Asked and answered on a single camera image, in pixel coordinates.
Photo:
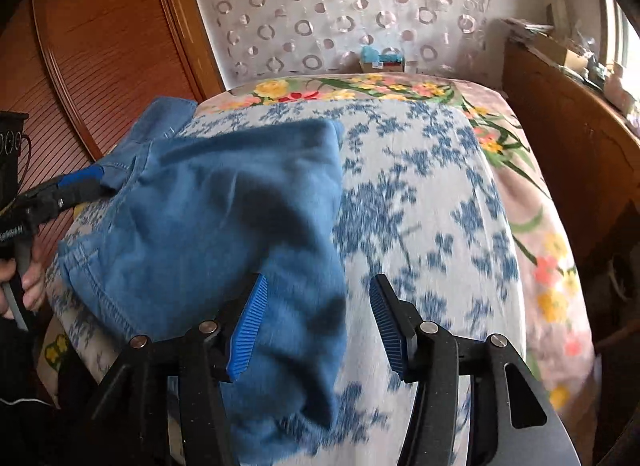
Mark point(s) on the wooden cabinet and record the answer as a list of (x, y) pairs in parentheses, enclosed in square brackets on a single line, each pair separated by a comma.
[(565, 145)]

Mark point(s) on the pink floral blanket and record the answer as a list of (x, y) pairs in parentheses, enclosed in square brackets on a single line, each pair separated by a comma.
[(540, 226)]

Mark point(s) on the blue denim pants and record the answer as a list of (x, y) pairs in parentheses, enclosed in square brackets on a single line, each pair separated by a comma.
[(200, 221)]

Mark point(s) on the light blue plastic bag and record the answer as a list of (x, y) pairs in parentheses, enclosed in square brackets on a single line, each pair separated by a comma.
[(372, 51)]

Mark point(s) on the person's dark jacket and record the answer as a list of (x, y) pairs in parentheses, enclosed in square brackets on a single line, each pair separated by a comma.
[(25, 421)]

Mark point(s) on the open cardboard box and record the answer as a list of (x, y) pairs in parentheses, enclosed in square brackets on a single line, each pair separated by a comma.
[(560, 53)]

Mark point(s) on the blue floral bedsheet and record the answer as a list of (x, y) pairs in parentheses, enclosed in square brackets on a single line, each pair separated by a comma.
[(425, 196)]

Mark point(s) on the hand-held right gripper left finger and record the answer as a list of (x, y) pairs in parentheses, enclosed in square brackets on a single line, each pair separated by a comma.
[(247, 333)]

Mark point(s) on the small cardboard box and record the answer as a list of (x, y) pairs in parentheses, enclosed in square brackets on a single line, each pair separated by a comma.
[(382, 65)]

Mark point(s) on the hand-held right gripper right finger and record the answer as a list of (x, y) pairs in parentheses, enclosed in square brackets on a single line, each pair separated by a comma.
[(387, 331)]

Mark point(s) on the window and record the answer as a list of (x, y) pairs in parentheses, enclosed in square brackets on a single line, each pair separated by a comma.
[(620, 40)]

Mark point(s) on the wooden slatted door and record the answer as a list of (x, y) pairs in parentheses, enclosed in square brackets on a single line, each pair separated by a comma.
[(100, 45)]

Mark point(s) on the sheer curtain with circles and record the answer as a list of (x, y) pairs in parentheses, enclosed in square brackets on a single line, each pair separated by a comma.
[(340, 0)]

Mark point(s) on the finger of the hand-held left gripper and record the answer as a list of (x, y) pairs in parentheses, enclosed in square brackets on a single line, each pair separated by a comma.
[(80, 195), (80, 176)]

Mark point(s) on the person's left hand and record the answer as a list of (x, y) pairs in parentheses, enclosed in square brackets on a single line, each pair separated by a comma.
[(34, 286)]

